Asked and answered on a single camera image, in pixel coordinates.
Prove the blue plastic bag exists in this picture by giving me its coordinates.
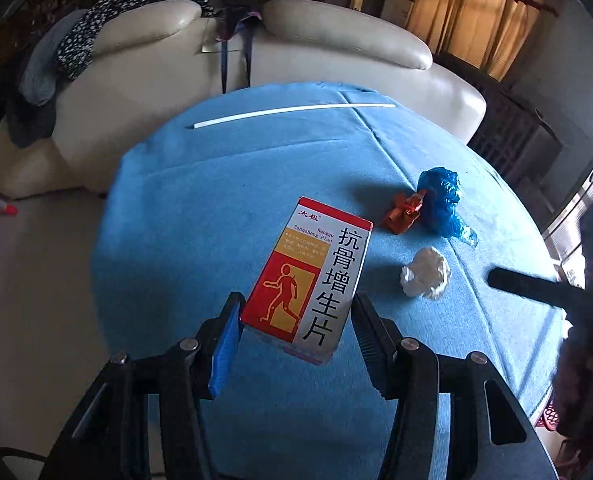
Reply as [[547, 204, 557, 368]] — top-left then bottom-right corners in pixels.
[[417, 166, 479, 249]]

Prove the blue tablecloth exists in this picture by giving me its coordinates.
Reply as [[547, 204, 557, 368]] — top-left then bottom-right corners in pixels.
[[90, 82, 565, 480]]

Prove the white standing air conditioner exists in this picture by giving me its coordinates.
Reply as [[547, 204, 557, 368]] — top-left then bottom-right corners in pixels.
[[381, 0, 415, 23]]

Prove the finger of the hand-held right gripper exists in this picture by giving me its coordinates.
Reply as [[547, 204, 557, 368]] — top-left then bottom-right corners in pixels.
[[487, 266, 585, 308]]

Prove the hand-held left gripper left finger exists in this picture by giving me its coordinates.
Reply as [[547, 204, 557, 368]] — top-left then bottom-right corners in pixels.
[[41, 291, 247, 480]]

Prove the crumpled white tissue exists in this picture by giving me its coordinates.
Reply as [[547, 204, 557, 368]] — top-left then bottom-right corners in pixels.
[[401, 246, 451, 301]]

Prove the red plastic basket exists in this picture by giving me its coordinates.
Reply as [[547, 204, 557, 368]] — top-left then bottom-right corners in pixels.
[[539, 395, 565, 433]]

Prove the grey cloth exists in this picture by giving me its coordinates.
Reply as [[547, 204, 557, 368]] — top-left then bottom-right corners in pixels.
[[19, 27, 84, 107]]

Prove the blue strap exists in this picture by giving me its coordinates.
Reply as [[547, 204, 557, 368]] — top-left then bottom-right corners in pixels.
[[219, 7, 264, 95]]

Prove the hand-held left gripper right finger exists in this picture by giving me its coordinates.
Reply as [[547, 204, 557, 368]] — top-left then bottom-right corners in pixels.
[[351, 292, 557, 480]]

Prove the white strip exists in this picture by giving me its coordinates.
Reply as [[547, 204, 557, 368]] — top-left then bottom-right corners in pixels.
[[192, 103, 397, 130]]

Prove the black white patterned cloth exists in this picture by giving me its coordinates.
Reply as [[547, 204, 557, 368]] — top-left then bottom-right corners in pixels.
[[56, 0, 217, 83]]

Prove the small red orange wrapper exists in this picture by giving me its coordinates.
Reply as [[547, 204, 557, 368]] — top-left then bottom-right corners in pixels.
[[381, 191, 425, 235]]

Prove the wooden crib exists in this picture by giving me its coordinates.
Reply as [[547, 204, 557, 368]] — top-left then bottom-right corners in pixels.
[[434, 52, 565, 186]]

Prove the dark cloth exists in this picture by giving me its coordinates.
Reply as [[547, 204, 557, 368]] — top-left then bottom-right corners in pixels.
[[0, 67, 60, 148]]

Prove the orange curtain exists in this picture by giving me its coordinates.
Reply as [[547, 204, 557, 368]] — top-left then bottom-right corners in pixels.
[[404, 0, 562, 83]]

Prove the red white medicine box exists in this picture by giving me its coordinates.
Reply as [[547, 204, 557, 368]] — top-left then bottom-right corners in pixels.
[[240, 196, 374, 366]]

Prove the cream leather sofa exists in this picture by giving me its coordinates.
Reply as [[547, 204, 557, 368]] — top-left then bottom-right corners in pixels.
[[0, 0, 487, 198]]

